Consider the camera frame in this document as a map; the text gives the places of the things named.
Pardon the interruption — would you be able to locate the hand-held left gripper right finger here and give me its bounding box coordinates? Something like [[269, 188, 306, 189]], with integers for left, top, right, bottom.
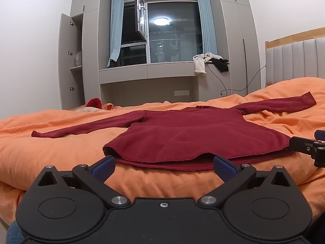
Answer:
[[197, 155, 290, 208]]

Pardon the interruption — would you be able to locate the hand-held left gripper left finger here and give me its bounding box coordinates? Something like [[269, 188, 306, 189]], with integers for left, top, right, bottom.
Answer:
[[38, 155, 130, 208]]

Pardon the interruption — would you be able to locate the dark red sweater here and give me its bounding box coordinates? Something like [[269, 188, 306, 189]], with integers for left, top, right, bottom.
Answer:
[[31, 91, 317, 171]]

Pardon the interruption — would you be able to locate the orange bed sheet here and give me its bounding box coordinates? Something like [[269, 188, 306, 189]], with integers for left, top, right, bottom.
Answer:
[[0, 76, 325, 225]]

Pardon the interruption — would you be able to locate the bright red cloth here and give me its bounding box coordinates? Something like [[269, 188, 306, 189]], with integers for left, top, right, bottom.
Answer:
[[86, 98, 103, 109]]

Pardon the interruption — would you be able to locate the grey padded wooden headboard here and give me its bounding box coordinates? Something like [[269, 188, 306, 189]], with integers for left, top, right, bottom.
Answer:
[[265, 27, 325, 88]]

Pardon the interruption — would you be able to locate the black cloth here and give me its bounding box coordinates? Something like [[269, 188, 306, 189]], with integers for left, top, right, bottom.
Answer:
[[212, 58, 230, 73]]

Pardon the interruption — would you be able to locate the white cloth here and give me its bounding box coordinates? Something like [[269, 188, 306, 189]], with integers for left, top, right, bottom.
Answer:
[[193, 52, 224, 77]]

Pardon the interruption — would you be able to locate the grey window sill shelf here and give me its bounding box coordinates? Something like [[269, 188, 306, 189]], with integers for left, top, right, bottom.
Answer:
[[99, 61, 230, 84]]

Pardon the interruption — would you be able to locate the person's denim leg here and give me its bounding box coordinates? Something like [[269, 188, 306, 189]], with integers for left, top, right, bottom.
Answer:
[[6, 221, 24, 244]]

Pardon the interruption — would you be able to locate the open grey wardrobe door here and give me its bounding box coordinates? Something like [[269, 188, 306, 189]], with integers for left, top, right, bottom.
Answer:
[[58, 13, 77, 110]]

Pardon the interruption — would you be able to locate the grey built-in wardrobe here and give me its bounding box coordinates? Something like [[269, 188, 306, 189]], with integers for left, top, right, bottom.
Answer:
[[58, 0, 261, 110]]

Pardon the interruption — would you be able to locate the light blue curtain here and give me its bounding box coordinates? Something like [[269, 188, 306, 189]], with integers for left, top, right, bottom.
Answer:
[[195, 0, 219, 61], [107, 0, 125, 68]]

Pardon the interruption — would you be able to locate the large glass window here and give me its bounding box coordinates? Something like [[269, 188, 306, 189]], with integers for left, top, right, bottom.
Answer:
[[120, 0, 204, 64]]

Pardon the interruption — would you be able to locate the open window sash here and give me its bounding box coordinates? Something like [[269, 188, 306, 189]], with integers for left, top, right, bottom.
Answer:
[[134, 0, 148, 41]]

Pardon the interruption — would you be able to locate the black power cable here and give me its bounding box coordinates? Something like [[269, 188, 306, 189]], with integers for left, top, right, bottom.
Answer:
[[206, 63, 267, 97]]

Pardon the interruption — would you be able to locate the black hanging cable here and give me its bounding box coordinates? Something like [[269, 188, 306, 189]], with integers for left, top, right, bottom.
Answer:
[[243, 38, 248, 92]]

